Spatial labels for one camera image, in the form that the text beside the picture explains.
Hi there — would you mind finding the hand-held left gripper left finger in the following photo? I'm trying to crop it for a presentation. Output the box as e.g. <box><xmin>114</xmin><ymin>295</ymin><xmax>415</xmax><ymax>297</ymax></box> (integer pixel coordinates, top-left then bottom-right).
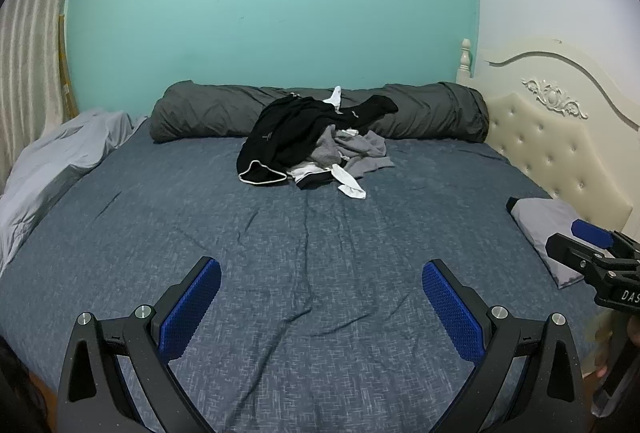
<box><xmin>57</xmin><ymin>257</ymin><xmax>222</xmax><ymax>433</ymax></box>

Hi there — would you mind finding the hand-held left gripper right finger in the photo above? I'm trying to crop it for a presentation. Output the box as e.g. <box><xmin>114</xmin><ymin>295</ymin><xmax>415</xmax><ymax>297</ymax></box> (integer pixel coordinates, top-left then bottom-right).
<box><xmin>421</xmin><ymin>259</ymin><xmax>586</xmax><ymax>433</ymax></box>

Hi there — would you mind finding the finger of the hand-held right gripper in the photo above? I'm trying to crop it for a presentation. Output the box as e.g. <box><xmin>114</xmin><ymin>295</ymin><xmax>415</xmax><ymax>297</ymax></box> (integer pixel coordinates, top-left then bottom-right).
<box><xmin>571</xmin><ymin>219</ymin><xmax>626</xmax><ymax>259</ymax></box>
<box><xmin>546</xmin><ymin>233</ymin><xmax>608</xmax><ymax>274</ymax></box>

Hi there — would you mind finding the black sweatshirt with white trim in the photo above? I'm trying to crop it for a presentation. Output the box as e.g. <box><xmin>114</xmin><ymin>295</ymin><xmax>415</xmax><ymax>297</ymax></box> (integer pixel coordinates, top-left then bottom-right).
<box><xmin>237</xmin><ymin>95</ymin><xmax>353</xmax><ymax>186</ymax></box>

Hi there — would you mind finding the folded grey cloth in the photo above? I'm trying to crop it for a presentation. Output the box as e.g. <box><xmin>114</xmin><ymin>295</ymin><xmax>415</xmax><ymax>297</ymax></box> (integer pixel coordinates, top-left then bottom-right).
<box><xmin>506</xmin><ymin>197</ymin><xmax>596</xmax><ymax>290</ymax></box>

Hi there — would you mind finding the cream tufted headboard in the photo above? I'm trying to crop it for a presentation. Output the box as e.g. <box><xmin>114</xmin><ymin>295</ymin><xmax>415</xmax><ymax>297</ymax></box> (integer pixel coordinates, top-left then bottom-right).
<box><xmin>472</xmin><ymin>40</ymin><xmax>640</xmax><ymax>234</ymax></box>

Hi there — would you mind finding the white garment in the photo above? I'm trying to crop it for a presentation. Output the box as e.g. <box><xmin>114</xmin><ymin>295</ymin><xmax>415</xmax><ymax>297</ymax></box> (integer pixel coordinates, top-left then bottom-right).
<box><xmin>287</xmin><ymin>163</ymin><xmax>336</xmax><ymax>190</ymax></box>

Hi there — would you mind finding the grey garment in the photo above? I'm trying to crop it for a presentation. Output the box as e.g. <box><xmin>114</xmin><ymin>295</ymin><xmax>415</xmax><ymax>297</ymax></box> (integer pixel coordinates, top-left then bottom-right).
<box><xmin>310</xmin><ymin>125</ymin><xmax>394</xmax><ymax>178</ymax></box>

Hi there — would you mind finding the dark grey rolled duvet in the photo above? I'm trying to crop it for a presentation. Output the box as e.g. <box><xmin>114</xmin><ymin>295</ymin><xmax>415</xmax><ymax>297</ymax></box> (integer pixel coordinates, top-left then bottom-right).
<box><xmin>150</xmin><ymin>81</ymin><xmax>491</xmax><ymax>144</ymax></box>

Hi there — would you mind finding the light grey quilt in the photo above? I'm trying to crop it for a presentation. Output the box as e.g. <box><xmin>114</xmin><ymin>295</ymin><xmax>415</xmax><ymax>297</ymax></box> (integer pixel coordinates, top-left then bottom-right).
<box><xmin>0</xmin><ymin>109</ymin><xmax>148</xmax><ymax>274</ymax></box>

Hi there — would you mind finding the cream bedpost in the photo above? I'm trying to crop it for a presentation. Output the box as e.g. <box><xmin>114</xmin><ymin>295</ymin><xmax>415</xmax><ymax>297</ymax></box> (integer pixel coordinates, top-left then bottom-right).
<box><xmin>456</xmin><ymin>38</ymin><xmax>475</xmax><ymax>88</ymax></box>

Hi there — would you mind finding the black sock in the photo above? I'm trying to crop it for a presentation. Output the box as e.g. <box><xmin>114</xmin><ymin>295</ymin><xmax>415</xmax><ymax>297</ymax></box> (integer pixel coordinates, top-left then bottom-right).
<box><xmin>345</xmin><ymin>95</ymin><xmax>399</xmax><ymax>134</ymax></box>

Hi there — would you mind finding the striped curtain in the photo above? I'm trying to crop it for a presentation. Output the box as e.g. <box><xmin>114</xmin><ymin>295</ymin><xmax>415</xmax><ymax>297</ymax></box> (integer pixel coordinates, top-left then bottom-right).
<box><xmin>0</xmin><ymin>0</ymin><xmax>96</xmax><ymax>194</ymax></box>

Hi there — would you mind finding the wooden frame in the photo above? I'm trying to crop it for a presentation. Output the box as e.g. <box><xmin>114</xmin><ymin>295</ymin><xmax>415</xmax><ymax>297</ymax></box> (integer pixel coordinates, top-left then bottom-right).
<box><xmin>59</xmin><ymin>13</ymin><xmax>80</xmax><ymax>118</ymax></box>

